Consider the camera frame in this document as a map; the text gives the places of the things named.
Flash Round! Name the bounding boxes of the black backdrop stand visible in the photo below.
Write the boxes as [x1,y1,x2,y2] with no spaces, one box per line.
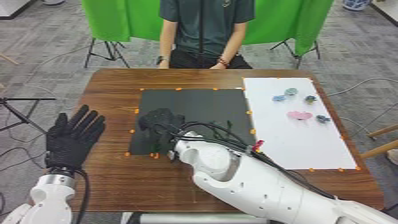
[82,37,132,70]
[269,37,324,70]

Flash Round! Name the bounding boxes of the blue and white vase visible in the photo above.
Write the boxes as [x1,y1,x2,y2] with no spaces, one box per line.
[342,0,376,12]

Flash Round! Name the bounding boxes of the pink flower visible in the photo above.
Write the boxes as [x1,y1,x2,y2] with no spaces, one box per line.
[287,110,315,121]

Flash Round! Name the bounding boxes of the pale grey bar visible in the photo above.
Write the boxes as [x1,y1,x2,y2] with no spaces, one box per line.
[137,213,271,224]

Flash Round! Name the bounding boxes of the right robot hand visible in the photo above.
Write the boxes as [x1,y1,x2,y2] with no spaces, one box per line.
[136,107,189,150]

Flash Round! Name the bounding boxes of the black tripod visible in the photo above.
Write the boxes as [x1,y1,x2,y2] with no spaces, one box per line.
[0,96,59,135]

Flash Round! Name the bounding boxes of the white sheet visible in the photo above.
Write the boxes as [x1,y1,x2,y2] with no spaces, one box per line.
[242,77,363,171]

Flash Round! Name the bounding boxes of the black cable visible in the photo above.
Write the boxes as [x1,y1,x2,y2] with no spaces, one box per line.
[177,121,253,148]
[74,169,93,224]

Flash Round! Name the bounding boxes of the person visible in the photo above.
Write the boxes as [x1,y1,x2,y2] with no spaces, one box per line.
[155,0,258,70]

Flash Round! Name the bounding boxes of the dark mat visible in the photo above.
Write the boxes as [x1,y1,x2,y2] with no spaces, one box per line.
[129,88,258,156]

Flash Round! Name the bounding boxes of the wooden chair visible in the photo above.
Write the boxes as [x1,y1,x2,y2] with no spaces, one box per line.
[360,123,398,160]

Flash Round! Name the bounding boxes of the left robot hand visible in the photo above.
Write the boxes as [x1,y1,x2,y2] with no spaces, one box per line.
[45,104,109,171]

